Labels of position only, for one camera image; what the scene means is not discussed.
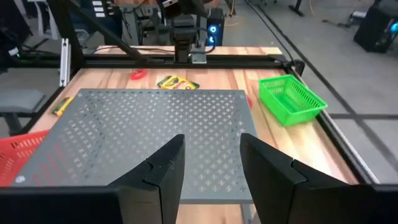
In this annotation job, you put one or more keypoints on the grey perforated metal riser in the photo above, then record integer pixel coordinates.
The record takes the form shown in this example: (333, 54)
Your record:
(140, 118)

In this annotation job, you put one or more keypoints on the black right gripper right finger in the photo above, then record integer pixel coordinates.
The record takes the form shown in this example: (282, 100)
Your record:
(273, 186)

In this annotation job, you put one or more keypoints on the black stand base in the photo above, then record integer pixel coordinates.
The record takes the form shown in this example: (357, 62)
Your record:
(297, 9)

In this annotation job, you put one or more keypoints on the black machine with blue light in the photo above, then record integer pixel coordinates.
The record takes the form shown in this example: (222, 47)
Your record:
(373, 31)

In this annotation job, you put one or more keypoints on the black computer tower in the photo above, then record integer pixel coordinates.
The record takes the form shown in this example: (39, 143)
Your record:
(217, 21)

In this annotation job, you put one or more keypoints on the grey padded bench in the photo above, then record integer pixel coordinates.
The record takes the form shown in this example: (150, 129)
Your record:
(18, 99)

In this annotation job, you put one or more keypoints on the black aluminium table frame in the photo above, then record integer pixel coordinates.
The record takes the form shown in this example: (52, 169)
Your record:
(233, 62)

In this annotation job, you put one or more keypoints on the silver aluminium extrusion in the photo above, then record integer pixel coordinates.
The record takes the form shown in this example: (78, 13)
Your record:
(64, 62)

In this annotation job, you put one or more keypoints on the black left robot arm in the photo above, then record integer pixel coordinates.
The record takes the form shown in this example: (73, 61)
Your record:
(183, 40)

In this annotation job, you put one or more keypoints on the green plastic basket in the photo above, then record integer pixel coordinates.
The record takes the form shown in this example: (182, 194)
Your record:
(289, 102)

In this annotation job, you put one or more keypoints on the grey metal bracket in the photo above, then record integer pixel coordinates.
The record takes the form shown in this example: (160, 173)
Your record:
(199, 58)

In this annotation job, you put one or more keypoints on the red plastic basket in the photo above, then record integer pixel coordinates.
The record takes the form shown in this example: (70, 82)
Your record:
(15, 155)

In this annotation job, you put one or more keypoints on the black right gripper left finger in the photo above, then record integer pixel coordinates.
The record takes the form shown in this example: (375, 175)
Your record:
(155, 186)

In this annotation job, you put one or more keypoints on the yellow green crayon box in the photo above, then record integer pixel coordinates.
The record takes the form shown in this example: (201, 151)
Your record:
(62, 106)
(177, 82)

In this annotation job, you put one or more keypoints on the black frame clamp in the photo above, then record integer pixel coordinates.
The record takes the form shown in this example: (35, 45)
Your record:
(298, 67)

